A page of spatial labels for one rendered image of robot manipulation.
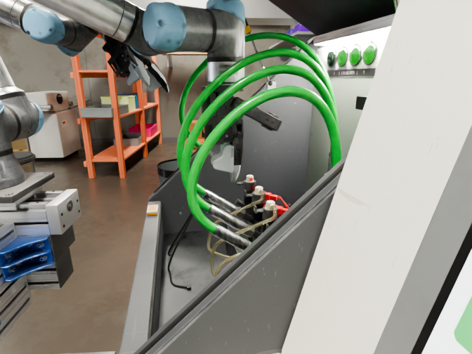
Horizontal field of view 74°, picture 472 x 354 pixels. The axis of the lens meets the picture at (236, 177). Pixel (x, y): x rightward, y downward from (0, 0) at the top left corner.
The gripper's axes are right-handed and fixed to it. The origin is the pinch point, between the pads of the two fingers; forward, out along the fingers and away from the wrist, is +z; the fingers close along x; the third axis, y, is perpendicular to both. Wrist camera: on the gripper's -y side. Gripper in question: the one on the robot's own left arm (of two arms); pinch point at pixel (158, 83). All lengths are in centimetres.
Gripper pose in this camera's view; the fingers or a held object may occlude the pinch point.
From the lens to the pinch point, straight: 87.8
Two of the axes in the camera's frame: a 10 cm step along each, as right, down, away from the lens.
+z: 5.6, 8.1, -2.0
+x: -4.1, 0.6, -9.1
